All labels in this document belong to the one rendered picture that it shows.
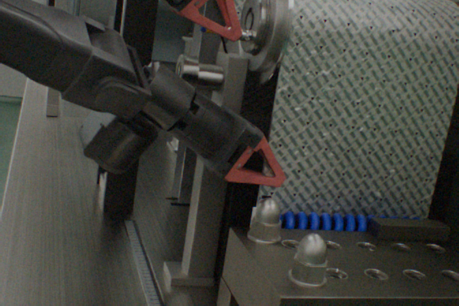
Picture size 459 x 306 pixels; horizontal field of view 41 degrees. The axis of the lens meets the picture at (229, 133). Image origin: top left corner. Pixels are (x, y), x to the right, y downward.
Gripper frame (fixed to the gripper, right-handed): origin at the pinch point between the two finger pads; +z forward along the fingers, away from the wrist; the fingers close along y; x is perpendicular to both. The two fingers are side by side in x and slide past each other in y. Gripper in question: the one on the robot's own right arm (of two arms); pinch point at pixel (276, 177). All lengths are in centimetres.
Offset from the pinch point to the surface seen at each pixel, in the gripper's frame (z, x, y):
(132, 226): -1.2, -21.3, -26.9
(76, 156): -7, -25, -66
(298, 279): -1.0, -5.4, 17.1
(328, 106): -0.4, 10.3, 0.2
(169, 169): 10, -16, -60
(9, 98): 9, -121, -555
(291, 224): 3.2, -3.1, 3.7
